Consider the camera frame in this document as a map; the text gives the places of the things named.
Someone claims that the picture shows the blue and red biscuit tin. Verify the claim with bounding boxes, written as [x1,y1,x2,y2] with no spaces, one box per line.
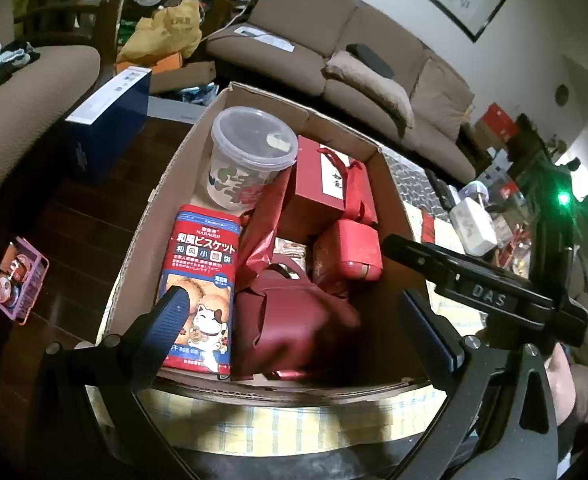
[156,205,242,378]

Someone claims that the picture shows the grey pebble-print cloth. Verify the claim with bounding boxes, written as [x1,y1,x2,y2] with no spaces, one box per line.
[381,147,437,211]

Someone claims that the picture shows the brown cardboard box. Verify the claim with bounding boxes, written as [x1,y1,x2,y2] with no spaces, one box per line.
[96,80,432,403]

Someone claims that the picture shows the black remote control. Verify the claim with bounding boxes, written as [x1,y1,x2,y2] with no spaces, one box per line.
[424,167,457,208]

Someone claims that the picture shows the dark red handbag gift box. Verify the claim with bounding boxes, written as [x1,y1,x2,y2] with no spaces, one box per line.
[234,255,362,381]

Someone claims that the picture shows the brown armchair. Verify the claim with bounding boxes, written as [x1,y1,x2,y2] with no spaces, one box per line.
[0,42,102,221]

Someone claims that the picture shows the pink plastic basket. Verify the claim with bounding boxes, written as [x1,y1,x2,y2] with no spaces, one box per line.
[0,236,50,325]

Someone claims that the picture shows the red tin box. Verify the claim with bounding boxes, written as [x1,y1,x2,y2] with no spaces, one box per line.
[311,219,382,296]

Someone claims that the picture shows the flat cardboard box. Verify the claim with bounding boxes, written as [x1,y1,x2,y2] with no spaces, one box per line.
[149,60,218,96]

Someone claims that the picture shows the orange box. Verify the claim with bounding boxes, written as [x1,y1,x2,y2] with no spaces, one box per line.
[116,52,185,76]

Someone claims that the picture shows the brown sofa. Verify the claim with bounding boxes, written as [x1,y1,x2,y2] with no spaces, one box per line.
[206,0,477,183]

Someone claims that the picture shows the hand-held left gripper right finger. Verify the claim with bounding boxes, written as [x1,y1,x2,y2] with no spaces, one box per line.
[396,289,560,480]

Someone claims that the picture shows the yellow checked tablecloth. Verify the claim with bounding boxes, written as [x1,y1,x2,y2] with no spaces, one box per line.
[136,205,480,461]

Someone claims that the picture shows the black and white clothes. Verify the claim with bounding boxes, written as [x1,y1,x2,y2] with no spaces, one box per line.
[0,40,42,101]

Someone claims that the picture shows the red patterned packet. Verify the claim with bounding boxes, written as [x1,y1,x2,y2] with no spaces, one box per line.
[420,210,437,246]

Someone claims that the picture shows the white paper sheet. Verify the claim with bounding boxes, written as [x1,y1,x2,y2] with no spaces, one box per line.
[236,24,295,53]

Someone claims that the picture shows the clear plastic lidded cup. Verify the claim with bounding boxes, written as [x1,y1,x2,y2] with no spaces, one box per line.
[206,106,299,212]

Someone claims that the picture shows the blue and white box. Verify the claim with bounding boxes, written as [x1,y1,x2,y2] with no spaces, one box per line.
[64,66,153,186]

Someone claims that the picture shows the white tissue box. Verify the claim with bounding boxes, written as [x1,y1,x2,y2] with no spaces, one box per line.
[449,196,499,257]

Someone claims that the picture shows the round patterned tin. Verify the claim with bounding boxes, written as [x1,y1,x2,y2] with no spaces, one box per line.
[0,272,24,308]

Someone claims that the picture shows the person's right hand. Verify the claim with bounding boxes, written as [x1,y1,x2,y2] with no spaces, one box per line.
[546,347,588,423]

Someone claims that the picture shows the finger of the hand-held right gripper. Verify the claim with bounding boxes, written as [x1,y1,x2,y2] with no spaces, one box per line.
[381,234,458,287]

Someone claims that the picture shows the yellow plastic bag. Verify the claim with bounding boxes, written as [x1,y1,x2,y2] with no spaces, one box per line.
[118,0,203,63]

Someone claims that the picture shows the grey box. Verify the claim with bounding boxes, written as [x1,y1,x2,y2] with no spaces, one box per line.
[146,96,209,123]

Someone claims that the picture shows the brown cushion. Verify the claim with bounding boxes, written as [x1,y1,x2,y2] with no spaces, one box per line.
[322,50,415,128]

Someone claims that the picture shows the red cardboard box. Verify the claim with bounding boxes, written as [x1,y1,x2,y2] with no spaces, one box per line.
[475,102,520,148]

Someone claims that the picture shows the red ribboned gift bag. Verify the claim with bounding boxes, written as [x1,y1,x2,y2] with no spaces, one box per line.
[279,135,379,241]

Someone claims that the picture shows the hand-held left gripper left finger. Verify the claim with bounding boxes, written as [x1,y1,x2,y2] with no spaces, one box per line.
[31,285,191,480]

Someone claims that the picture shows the red foil gift bag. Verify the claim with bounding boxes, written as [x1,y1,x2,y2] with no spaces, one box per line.
[235,180,297,291]

